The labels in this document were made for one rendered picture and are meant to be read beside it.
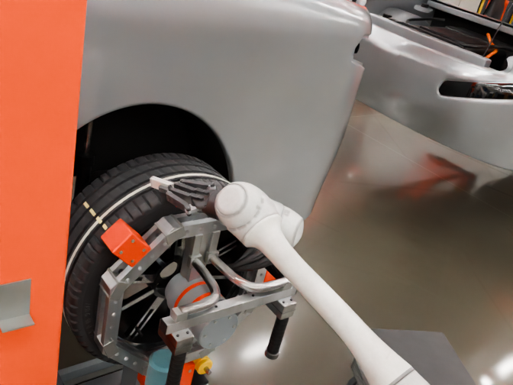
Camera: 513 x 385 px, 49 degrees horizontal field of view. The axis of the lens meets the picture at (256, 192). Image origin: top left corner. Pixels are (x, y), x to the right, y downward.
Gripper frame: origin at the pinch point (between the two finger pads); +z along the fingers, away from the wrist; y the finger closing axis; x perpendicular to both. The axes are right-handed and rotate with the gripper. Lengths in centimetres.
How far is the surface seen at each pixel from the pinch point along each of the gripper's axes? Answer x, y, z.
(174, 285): -28.7, -8.1, -6.0
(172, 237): -7.9, -8.9, -9.0
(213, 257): -19.8, -0.4, -15.1
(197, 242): -13.4, -3.0, -12.2
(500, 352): -177, 141, -101
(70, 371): -105, -14, 53
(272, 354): -47, -4, -36
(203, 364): -68, -5, -10
